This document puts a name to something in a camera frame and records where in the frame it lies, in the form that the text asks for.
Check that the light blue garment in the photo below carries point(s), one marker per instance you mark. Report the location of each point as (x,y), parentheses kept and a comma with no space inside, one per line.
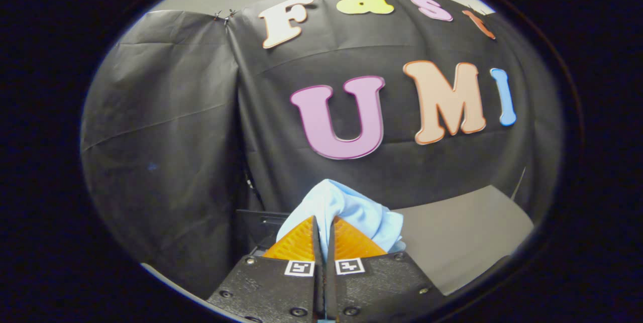
(346,207)

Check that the beige cabinet with dark top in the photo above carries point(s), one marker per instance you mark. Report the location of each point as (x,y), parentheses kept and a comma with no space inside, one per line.
(467,232)

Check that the black backdrop cloth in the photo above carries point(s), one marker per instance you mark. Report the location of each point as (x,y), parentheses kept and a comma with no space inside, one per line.
(166,127)

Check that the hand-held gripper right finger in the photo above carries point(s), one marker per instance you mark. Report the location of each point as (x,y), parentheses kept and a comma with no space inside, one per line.
(371,288)

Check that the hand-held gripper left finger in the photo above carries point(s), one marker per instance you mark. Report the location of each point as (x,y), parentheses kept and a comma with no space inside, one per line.
(281,290)

